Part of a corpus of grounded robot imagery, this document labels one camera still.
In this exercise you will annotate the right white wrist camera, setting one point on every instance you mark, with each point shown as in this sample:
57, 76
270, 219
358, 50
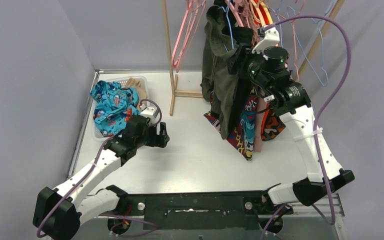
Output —
267, 38

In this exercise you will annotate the empty pink wire hanger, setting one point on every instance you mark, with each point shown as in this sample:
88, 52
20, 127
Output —
276, 13

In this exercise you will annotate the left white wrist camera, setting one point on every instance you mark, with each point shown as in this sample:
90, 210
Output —
151, 113

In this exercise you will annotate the empty blue wire hanger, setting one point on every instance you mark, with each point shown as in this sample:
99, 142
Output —
310, 33

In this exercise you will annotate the orange red shorts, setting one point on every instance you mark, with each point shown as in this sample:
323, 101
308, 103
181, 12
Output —
258, 16

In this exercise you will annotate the thin pink wire hanger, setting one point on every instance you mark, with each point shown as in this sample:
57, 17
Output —
201, 4

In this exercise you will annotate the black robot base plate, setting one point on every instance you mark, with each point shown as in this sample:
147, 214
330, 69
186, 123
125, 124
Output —
248, 210

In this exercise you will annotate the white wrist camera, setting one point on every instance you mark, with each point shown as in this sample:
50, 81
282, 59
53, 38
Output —
267, 38
151, 113

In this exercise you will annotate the wooden clothes rack frame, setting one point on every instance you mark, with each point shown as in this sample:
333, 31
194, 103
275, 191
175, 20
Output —
239, 11

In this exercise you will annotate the thin blue wire hanger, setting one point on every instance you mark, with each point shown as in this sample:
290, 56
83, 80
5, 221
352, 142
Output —
230, 33

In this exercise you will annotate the turquoise shark print shorts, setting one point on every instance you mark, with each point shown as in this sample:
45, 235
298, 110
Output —
115, 105

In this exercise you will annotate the beige shorts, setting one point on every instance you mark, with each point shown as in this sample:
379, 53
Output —
141, 91

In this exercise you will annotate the white perforated plastic basket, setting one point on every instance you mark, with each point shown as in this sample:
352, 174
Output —
122, 80

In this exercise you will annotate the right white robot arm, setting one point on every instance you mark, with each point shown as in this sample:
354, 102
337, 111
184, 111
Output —
268, 70

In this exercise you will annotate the black orange patterned shorts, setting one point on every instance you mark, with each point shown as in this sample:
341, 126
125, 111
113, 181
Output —
271, 126

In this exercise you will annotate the pink plastic hanger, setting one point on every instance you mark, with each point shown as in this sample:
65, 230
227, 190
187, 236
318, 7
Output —
184, 35

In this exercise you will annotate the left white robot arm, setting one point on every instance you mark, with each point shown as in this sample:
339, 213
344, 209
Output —
60, 211

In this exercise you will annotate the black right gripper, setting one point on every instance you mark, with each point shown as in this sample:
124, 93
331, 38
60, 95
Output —
242, 56

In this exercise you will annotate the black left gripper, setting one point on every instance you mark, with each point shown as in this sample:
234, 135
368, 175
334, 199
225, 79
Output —
157, 136

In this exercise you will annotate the olive green shorts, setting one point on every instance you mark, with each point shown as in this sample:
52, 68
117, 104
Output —
208, 67

